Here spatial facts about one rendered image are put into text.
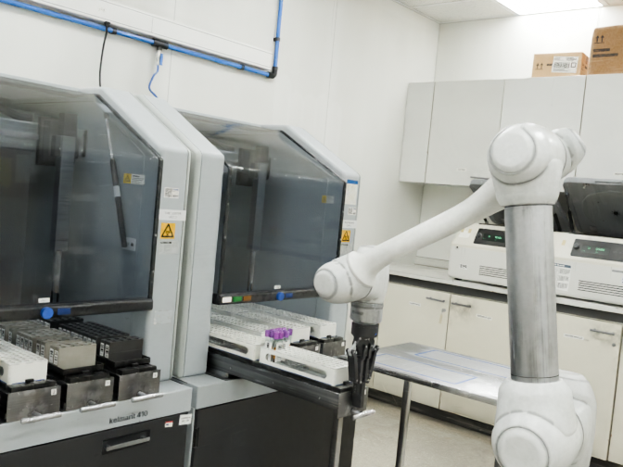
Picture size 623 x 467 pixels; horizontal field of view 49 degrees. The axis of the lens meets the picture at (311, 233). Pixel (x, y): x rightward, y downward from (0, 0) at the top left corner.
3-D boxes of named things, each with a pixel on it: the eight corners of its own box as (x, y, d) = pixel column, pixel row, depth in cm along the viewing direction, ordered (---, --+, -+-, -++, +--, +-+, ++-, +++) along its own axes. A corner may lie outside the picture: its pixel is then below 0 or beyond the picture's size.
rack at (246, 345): (190, 344, 231) (192, 326, 230) (213, 341, 238) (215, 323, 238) (253, 364, 212) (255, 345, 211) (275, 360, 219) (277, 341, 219)
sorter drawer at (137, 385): (-2, 347, 229) (0, 321, 229) (38, 344, 240) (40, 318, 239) (126, 406, 182) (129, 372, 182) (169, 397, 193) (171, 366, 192)
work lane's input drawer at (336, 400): (177, 362, 232) (180, 336, 232) (209, 358, 243) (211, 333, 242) (349, 423, 185) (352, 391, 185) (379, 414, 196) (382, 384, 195)
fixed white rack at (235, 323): (202, 333, 250) (203, 316, 250) (222, 331, 258) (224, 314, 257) (260, 350, 231) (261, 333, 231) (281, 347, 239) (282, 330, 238)
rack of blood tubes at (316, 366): (257, 366, 210) (259, 346, 210) (279, 362, 218) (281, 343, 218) (333, 390, 191) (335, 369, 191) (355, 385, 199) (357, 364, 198)
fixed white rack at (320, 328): (261, 326, 273) (262, 310, 273) (278, 324, 281) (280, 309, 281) (319, 342, 254) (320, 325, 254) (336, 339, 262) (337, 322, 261)
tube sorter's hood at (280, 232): (124, 281, 252) (138, 107, 248) (244, 276, 298) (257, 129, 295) (219, 305, 219) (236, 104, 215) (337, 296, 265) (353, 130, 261)
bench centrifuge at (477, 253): (444, 278, 434) (455, 176, 431) (491, 276, 480) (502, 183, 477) (528, 293, 397) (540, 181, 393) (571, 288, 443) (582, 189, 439)
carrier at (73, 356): (91, 363, 189) (93, 342, 189) (95, 365, 188) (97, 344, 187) (52, 369, 180) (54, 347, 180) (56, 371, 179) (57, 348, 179)
